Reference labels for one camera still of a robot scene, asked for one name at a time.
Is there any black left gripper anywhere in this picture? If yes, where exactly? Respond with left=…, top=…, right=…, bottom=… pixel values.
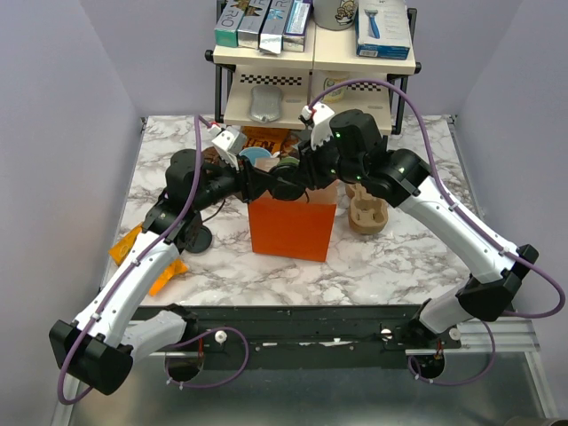
left=192, top=152, right=278, bottom=213

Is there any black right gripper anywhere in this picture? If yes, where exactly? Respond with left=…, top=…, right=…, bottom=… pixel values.
left=291, top=130, right=365, bottom=192

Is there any black plastic cup lid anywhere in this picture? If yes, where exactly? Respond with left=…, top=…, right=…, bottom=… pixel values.
left=269, top=160, right=307, bottom=201

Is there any orange paper gift bag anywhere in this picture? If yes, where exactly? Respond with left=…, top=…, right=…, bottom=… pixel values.
left=248, top=182, right=337, bottom=263

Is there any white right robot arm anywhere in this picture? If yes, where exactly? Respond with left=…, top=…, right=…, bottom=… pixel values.
left=298, top=103, right=539, bottom=348

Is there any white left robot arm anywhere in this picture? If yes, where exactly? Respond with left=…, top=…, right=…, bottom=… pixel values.
left=49, top=149, right=305, bottom=395

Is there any light blue cup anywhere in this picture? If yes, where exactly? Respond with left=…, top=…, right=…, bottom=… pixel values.
left=239, top=146, right=272, bottom=165

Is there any orange snack bag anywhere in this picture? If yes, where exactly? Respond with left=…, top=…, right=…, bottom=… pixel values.
left=241, top=126, right=299, bottom=157

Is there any brown and white pouch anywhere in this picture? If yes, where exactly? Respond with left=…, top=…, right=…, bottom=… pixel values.
left=202, top=147, right=220, bottom=165

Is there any brown cardboard cup carrier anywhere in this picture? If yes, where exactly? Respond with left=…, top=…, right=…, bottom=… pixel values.
left=345, top=184, right=389, bottom=235

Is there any cream two-tier shelf rack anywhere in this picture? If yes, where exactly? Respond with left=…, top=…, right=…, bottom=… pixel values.
left=205, top=22, right=422, bottom=130

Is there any white printed paper cup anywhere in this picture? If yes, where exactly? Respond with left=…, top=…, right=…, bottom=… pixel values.
left=310, top=69, right=351, bottom=104

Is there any purple white toothpaste box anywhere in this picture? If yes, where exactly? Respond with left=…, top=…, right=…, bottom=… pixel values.
left=282, top=0, right=312, bottom=52

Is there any silver blue toothpaste box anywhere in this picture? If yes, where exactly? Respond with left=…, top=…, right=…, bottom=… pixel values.
left=259, top=0, right=293, bottom=55

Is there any grey cartoon mug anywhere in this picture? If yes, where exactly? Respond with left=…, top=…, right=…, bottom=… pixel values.
left=312, top=0, right=359, bottom=31

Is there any blue razor package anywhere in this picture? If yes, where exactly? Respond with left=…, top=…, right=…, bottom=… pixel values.
left=356, top=0, right=412, bottom=60

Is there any teal toothpaste box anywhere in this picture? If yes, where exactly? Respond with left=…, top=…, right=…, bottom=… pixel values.
left=214, top=0, right=249, bottom=48

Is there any orange snack packet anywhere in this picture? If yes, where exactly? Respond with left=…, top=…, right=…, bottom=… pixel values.
left=108, top=223, right=188, bottom=296

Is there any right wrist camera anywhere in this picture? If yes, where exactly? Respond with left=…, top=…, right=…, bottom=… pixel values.
left=300, top=102, right=335, bottom=150

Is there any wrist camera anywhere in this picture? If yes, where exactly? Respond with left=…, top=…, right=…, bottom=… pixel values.
left=208, top=122, right=247, bottom=170
left=300, top=102, right=335, bottom=150

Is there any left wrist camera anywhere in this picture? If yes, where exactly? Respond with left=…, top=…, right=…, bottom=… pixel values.
left=208, top=122, right=247, bottom=170

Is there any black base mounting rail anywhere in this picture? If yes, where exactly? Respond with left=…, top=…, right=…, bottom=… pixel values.
left=141, top=304, right=489, bottom=372

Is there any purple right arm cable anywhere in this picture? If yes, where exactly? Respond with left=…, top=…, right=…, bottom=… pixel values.
left=310, top=78, right=567, bottom=386

